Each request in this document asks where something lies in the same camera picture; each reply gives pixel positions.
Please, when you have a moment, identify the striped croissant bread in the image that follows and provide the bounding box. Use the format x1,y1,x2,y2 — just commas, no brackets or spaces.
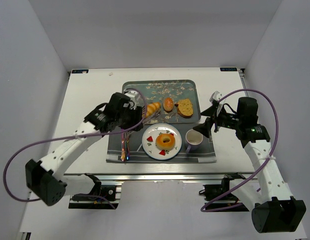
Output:
146,102,161,118

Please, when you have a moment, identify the round shell-shaped bun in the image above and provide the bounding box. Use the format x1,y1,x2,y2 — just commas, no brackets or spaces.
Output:
163,97,175,112

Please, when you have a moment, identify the glazed bagel bread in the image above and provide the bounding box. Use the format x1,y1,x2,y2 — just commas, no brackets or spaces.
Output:
155,133,176,151

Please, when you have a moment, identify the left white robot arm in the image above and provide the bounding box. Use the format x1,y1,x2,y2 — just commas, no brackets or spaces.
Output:
25,88,147,206

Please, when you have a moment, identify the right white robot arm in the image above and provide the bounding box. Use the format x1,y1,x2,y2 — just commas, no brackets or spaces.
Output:
193,97,306,233

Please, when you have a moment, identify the seeded bread slice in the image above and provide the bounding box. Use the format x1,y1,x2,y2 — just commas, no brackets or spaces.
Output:
177,98,194,118

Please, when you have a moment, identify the lilac ceramic mug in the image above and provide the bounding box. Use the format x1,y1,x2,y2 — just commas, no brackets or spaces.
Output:
185,129,204,154

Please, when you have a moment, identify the iridescent fork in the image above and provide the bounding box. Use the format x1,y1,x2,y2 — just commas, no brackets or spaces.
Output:
125,133,131,161

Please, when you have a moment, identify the grey striped placemat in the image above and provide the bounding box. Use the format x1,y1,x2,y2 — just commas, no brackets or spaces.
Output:
106,123,217,164

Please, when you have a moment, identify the iridescent knife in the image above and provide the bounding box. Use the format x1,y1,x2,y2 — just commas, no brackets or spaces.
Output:
120,132,129,162

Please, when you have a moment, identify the white watermelon pattern plate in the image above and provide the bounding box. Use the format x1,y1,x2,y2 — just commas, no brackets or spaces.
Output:
141,123,183,161

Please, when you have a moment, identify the floral blue serving tray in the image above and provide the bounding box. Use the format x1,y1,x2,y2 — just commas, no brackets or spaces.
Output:
122,79,201,125

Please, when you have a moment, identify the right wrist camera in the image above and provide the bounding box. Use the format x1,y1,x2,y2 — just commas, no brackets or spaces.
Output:
209,91,225,115

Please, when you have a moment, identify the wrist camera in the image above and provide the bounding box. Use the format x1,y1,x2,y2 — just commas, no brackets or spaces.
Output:
209,91,225,115
124,89,141,104

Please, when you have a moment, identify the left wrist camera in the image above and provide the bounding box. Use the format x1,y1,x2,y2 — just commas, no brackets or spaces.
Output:
124,89,141,104

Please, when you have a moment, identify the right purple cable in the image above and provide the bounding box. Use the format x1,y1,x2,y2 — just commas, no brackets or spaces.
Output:
200,88,280,213

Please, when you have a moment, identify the purple cable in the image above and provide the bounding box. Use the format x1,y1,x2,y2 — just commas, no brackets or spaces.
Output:
200,88,280,213
2,87,148,202

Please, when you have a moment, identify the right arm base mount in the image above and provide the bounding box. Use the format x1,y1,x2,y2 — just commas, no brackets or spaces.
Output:
198,173,249,213

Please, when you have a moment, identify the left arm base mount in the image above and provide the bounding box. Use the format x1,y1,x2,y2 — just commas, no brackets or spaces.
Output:
65,173,121,210

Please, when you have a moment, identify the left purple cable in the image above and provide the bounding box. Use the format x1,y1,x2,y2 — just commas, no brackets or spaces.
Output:
2,87,148,202

